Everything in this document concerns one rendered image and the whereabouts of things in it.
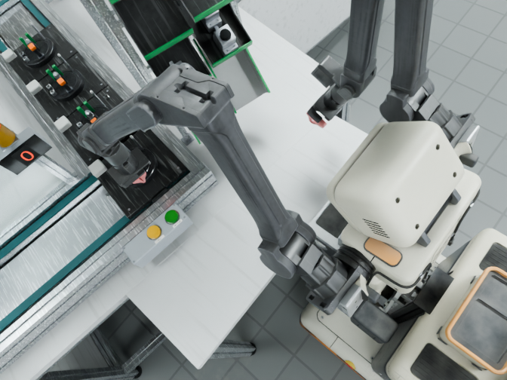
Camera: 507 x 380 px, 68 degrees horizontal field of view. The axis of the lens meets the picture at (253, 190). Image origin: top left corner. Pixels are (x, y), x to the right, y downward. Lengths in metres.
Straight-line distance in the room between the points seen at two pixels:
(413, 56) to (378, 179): 0.27
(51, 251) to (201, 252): 0.49
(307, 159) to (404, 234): 0.64
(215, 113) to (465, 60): 2.31
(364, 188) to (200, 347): 0.72
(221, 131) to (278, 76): 0.94
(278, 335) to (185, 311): 0.88
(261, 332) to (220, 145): 1.54
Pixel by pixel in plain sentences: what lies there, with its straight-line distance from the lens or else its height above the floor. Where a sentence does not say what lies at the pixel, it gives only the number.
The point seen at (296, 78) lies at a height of 0.86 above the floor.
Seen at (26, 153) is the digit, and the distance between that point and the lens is 1.20.
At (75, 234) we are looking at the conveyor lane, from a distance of 1.38.
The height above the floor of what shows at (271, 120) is 0.86.
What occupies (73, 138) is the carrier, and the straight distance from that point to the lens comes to 1.48.
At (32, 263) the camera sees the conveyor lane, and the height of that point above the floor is 0.92.
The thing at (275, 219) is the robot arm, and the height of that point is 1.35.
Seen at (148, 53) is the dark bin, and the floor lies 1.36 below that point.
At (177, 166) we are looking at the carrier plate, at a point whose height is 0.97.
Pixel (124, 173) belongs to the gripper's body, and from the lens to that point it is 1.06.
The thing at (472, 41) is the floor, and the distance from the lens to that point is 2.85.
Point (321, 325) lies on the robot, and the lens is 1.72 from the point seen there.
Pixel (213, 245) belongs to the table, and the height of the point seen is 0.86.
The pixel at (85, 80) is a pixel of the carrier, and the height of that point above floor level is 0.97.
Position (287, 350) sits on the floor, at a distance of 2.00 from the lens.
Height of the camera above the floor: 2.00
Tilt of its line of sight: 65 degrees down
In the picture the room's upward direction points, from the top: 24 degrees counter-clockwise
